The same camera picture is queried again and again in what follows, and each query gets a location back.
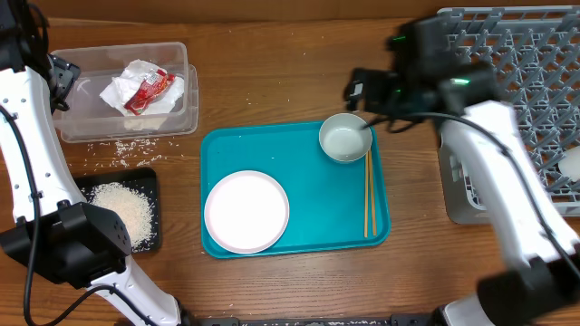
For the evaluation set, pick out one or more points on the teal plastic serving tray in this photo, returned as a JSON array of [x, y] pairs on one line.
[[325, 197]]

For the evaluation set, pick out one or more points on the grey dishwasher rack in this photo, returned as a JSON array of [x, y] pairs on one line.
[[534, 51]]

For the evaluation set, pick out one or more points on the red sauce packet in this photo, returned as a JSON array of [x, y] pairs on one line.
[[154, 84]]

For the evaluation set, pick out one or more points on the white cup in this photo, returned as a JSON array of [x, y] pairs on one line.
[[569, 165]]

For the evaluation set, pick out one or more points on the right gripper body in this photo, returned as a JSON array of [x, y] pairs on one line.
[[383, 94]]

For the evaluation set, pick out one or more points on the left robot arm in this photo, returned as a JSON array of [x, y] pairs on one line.
[[58, 234]]

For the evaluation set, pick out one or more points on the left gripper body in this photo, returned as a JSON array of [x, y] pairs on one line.
[[62, 80]]

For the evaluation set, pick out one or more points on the grey-green bowl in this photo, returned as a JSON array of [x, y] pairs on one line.
[[345, 137]]

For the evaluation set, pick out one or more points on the black rectangular tray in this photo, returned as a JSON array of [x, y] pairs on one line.
[[142, 179]]

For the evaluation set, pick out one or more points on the white napkin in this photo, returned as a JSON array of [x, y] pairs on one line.
[[122, 88]]

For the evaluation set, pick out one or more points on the wooden chopstick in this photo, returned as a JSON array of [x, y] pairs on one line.
[[366, 195], [371, 210]]

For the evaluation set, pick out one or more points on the pile of white rice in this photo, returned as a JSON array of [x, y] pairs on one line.
[[132, 207]]

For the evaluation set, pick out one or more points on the clear plastic waste bin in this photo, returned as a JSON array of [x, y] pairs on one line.
[[90, 118]]

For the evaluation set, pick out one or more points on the large white plate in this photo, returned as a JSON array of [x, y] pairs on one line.
[[246, 212]]

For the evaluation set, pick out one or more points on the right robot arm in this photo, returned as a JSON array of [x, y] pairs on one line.
[[428, 81]]

